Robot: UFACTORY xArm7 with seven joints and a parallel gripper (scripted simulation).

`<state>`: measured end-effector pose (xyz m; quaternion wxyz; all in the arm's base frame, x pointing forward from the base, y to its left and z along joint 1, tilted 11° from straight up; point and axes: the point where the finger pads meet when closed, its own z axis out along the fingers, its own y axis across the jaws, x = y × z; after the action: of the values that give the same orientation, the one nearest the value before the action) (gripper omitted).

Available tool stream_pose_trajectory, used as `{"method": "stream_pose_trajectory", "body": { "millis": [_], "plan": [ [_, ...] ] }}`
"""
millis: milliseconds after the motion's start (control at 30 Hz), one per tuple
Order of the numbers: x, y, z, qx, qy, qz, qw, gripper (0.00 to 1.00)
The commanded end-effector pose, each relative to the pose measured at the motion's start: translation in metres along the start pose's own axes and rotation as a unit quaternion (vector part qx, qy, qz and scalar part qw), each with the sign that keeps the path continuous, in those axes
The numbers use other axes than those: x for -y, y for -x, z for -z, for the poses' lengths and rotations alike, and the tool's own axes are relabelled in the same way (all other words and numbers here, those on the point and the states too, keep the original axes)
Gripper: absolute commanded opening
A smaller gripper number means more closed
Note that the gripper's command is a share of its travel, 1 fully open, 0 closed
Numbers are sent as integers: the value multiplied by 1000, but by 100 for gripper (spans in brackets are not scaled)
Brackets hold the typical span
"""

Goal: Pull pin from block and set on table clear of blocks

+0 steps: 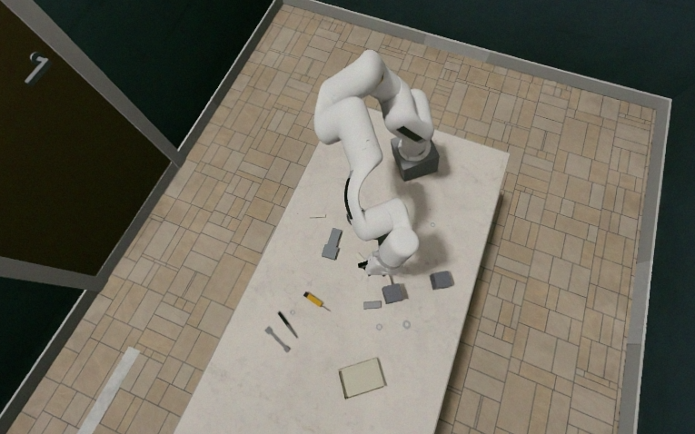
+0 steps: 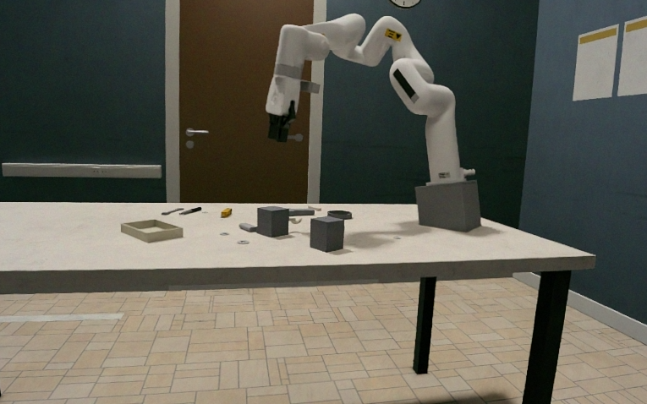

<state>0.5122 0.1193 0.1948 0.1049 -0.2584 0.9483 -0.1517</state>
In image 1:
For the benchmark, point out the grey combination wrench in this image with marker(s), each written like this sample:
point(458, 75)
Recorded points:
point(268, 330)

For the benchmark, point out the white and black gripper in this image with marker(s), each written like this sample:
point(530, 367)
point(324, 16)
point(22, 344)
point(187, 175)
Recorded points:
point(373, 267)

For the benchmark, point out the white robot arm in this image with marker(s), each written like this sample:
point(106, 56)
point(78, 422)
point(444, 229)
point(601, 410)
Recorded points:
point(341, 115)

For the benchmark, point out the yellow screwdriver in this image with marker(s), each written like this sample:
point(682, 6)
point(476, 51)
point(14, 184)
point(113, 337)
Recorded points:
point(312, 299)

